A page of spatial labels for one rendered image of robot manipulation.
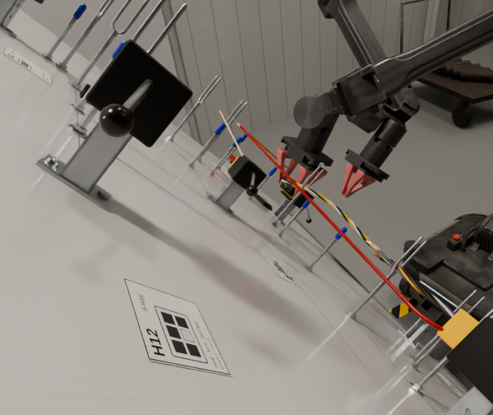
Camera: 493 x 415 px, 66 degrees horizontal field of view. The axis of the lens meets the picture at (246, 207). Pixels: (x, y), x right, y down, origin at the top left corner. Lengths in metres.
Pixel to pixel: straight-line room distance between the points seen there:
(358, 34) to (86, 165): 0.89
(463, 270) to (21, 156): 1.88
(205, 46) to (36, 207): 3.25
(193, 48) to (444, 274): 2.50
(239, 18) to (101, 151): 3.34
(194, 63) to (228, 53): 0.33
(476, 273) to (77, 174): 1.86
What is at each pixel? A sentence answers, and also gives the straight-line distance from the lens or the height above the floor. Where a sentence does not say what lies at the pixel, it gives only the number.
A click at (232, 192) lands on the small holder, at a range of 0.49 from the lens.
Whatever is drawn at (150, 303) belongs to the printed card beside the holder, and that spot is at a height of 1.47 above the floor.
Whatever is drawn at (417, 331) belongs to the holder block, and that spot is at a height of 0.94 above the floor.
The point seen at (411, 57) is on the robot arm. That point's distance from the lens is 0.74.
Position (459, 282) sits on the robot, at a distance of 1.95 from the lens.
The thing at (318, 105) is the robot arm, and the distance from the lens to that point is 0.68.
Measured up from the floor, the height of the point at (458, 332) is 1.31.
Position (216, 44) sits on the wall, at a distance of 3.47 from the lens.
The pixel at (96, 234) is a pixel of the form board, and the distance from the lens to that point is 0.22.
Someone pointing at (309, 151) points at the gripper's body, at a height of 1.24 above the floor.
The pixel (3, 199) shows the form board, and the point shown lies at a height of 1.53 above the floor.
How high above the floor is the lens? 1.61
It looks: 36 degrees down
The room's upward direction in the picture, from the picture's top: 9 degrees counter-clockwise
